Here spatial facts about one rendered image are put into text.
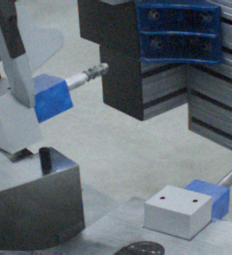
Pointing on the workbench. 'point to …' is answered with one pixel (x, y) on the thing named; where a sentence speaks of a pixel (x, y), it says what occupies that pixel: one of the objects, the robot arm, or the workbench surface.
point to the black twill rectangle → (68, 233)
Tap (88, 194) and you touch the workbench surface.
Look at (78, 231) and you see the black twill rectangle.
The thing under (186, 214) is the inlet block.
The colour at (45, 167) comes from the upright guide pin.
